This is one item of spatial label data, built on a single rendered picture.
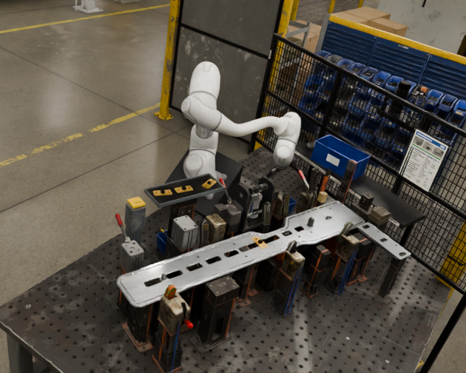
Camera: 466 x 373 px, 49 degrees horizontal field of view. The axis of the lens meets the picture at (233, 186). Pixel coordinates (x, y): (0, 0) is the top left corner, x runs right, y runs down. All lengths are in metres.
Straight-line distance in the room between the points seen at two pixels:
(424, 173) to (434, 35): 6.36
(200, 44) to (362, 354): 3.54
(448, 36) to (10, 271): 7.47
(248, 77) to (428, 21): 4.82
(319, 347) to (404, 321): 0.53
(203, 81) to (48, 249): 1.91
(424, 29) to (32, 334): 7.99
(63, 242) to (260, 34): 2.47
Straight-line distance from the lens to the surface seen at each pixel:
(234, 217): 2.47
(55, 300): 2.51
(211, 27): 5.10
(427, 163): 2.97
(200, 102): 2.39
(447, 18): 9.15
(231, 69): 5.04
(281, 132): 2.71
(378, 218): 2.84
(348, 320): 2.67
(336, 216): 2.80
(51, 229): 4.02
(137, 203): 2.30
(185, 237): 2.28
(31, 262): 3.76
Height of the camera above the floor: 2.50
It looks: 32 degrees down
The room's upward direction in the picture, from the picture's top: 11 degrees clockwise
